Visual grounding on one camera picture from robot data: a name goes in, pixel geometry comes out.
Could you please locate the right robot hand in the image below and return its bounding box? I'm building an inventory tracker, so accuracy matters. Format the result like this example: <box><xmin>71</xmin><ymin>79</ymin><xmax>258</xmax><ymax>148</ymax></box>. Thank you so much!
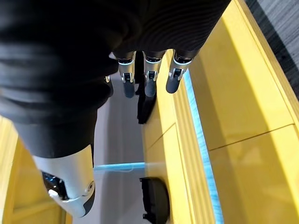
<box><xmin>0</xmin><ymin>0</ymin><xmax>231</xmax><ymax>219</ymax></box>

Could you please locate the yellow metal shelf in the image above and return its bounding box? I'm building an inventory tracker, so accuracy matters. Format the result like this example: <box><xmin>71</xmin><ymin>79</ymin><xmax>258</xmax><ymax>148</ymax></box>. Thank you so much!
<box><xmin>141</xmin><ymin>0</ymin><xmax>299</xmax><ymax>224</ymax></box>
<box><xmin>0</xmin><ymin>115</ymin><xmax>73</xmax><ymax>224</ymax></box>

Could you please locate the black sole-shaped part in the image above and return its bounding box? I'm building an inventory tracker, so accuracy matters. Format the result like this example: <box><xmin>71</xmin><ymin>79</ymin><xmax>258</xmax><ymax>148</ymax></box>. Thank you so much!
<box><xmin>139</xmin><ymin>176</ymin><xmax>171</xmax><ymax>224</ymax></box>
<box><xmin>135</xmin><ymin>51</ymin><xmax>157</xmax><ymax>125</ymax></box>

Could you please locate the blue tape strip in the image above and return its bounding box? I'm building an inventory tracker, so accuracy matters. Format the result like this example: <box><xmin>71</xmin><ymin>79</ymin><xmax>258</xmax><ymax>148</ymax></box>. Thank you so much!
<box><xmin>183</xmin><ymin>74</ymin><xmax>225</xmax><ymax>224</ymax></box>
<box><xmin>93</xmin><ymin>161</ymin><xmax>147</xmax><ymax>174</ymax></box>

